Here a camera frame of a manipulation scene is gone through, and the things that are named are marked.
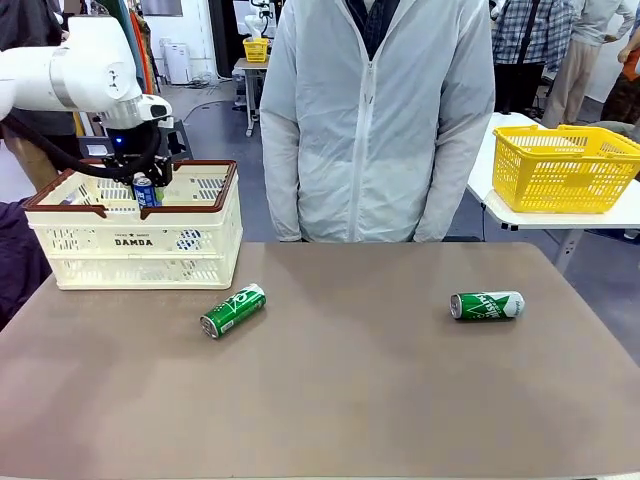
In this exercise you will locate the white air purifier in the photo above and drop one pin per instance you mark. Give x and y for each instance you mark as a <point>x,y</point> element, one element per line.
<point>177,62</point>

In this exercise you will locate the person in beige trousers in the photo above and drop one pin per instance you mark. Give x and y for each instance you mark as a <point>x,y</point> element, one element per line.
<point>570,75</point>

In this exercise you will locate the distant grey table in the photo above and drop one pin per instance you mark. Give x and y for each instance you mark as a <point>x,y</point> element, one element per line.
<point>250,65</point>

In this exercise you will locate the cream folding basket brown rim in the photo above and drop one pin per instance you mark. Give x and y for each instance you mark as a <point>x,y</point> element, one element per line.
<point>125,260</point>

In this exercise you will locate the person in plaid shirt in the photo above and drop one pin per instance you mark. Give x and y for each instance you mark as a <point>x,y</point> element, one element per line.
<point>530,35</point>

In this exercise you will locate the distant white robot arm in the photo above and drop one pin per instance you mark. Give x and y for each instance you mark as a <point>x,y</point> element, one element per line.
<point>254,25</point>

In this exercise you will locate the person in camouflage clothes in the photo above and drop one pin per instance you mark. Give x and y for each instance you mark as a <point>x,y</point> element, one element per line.
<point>625,100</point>

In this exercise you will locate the white side table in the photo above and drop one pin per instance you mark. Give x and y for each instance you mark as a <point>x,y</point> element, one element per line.
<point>485,175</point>

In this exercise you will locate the green soda can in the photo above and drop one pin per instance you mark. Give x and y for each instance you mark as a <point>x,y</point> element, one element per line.
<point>487,306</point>
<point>232,312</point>

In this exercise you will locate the navy checked hanging garment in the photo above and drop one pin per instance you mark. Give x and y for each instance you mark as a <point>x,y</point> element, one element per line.
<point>20,260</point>

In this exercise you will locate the person in white jacket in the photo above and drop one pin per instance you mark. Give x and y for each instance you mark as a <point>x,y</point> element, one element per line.
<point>370,150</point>

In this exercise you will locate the blue Pocari Sweat can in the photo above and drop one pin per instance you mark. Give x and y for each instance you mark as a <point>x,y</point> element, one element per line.
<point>189,239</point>
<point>145,195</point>

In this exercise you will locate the person right forearm white sleeve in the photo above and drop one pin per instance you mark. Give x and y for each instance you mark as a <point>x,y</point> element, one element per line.
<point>282,190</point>

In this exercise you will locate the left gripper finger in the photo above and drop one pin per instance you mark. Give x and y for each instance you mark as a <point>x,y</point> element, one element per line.
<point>120,167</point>
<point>164,172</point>

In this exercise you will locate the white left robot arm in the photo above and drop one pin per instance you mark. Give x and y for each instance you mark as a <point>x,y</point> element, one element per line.
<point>75,70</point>

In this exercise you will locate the person in dark jacket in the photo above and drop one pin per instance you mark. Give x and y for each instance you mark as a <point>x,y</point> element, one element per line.
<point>25,20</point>

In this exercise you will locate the small yellow shopping basket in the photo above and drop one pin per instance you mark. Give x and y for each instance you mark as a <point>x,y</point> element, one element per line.
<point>256,50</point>

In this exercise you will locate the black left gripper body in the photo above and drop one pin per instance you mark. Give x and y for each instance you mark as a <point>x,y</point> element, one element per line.
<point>132,145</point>

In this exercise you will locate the person left forearm white sleeve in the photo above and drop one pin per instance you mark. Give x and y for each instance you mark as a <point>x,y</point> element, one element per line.
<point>452,190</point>

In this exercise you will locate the yellow plastic shopping basket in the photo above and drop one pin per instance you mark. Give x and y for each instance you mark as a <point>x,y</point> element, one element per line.
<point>560,175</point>

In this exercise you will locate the orange patterned hanging garment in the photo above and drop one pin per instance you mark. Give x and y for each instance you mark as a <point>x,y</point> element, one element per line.
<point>146,50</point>

